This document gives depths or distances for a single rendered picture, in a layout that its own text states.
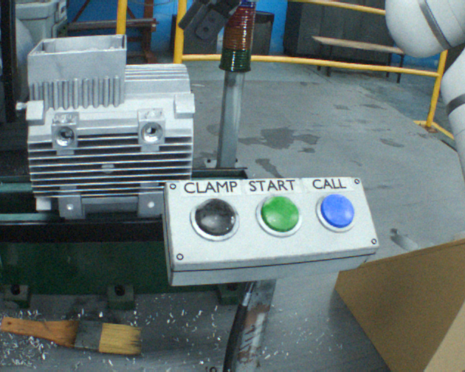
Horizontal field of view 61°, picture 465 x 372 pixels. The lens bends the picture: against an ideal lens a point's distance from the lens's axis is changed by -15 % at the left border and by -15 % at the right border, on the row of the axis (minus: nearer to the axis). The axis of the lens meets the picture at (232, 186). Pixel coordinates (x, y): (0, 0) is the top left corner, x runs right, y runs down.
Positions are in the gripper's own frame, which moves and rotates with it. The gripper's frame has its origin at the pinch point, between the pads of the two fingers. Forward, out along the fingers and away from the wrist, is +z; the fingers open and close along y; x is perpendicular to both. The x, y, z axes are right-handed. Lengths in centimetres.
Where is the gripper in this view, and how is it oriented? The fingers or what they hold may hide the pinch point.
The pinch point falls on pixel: (200, 23)
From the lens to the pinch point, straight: 49.9
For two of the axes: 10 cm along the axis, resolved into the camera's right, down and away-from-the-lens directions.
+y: -2.2, -5.0, 8.4
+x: -8.0, -4.1, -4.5
